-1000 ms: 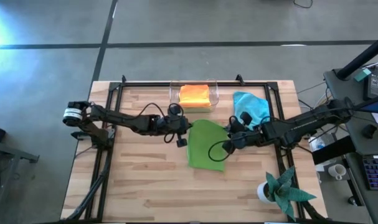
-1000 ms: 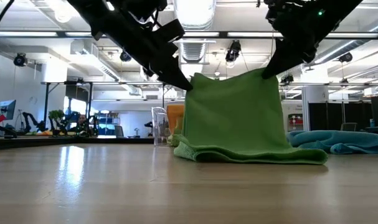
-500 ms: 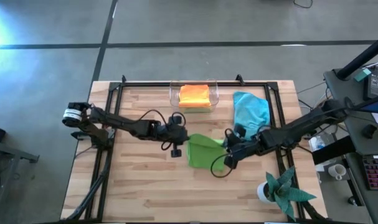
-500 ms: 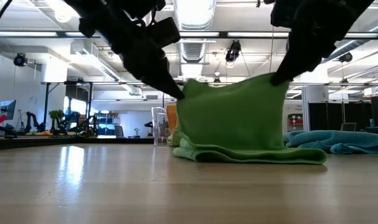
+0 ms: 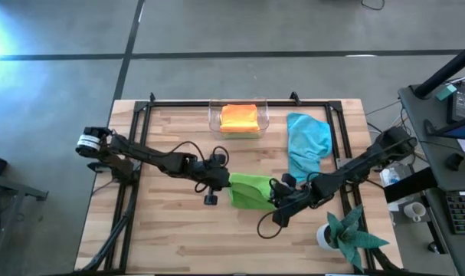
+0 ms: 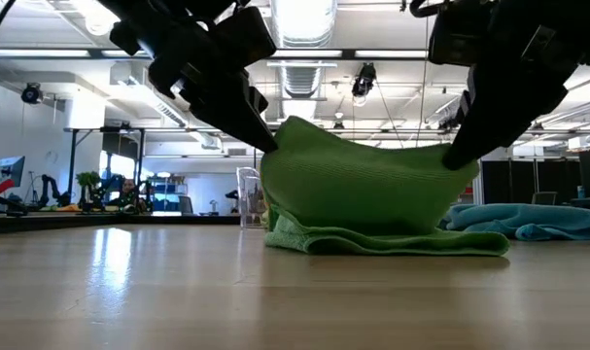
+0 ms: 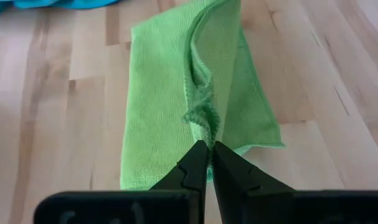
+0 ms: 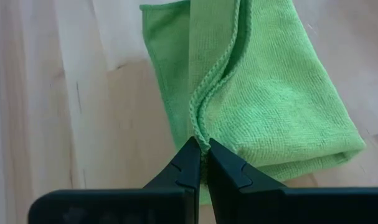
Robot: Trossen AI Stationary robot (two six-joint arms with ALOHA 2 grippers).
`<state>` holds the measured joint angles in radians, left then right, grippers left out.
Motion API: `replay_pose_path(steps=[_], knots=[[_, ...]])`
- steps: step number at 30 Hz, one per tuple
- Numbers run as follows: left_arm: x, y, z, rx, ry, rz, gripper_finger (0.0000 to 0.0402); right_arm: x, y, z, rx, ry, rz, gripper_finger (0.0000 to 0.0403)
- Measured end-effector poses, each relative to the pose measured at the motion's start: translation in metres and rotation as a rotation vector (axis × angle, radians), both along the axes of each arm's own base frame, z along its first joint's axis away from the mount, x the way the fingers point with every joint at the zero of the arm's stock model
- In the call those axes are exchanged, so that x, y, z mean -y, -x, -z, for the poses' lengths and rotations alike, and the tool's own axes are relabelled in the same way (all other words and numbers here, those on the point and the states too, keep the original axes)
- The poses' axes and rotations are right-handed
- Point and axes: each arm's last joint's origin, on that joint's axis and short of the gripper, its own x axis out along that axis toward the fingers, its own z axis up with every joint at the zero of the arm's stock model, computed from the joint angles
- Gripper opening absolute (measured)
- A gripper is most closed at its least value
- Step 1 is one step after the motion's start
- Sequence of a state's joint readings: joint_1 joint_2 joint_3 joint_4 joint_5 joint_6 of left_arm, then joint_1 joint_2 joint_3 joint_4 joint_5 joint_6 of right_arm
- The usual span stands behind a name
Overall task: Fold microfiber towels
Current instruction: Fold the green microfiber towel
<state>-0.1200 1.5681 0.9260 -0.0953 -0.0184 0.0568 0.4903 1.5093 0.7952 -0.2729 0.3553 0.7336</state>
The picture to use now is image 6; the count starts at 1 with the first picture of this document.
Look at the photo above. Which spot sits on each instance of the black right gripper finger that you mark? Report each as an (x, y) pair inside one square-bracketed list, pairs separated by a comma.
[(474, 126), (518, 116)]

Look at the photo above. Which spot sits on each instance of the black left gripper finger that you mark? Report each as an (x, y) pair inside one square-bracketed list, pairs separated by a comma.
[(255, 109), (221, 119)]

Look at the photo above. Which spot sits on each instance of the green microfiber towel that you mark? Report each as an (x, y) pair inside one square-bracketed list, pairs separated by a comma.
[(362, 185)]

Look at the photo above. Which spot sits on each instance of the black background robot arm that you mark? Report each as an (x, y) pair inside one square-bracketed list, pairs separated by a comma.
[(51, 187)]

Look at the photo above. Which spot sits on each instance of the blue microfiber towel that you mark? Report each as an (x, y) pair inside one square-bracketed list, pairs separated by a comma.
[(518, 219)]

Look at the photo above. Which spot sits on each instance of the black partition panels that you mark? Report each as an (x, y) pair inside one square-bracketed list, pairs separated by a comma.
[(518, 180)]

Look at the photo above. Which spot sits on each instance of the clear plastic bin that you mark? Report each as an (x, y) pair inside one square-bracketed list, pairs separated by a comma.
[(248, 194)]

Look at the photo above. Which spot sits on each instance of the grey office chair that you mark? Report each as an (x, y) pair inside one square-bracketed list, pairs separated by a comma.
[(542, 197)]

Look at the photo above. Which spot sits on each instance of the black overhead light bar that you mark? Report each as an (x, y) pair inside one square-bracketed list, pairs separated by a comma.
[(348, 53)]

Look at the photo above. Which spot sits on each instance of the person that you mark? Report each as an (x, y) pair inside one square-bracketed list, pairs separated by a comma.
[(128, 192)]

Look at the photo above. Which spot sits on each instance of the background potted plant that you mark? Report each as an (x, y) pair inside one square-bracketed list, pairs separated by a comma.
[(88, 179)]

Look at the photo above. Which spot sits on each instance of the silver-backed monitor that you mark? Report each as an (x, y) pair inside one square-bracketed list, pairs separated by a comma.
[(10, 171)]

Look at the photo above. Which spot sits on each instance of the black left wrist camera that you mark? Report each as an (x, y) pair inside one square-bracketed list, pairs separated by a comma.
[(246, 39)]

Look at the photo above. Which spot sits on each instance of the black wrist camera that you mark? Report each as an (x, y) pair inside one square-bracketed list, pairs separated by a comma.
[(457, 39), (246, 39)]

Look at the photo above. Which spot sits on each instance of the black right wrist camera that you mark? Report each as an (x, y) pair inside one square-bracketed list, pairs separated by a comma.
[(457, 39)]

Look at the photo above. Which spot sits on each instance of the silver ventilation duct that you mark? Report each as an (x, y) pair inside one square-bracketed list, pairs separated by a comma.
[(304, 19)]

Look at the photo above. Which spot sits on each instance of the black workstation frame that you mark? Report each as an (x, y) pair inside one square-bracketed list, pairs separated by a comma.
[(72, 165)]

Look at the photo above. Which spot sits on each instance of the black metal table frame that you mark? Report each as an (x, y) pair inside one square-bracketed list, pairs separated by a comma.
[(80, 221)]

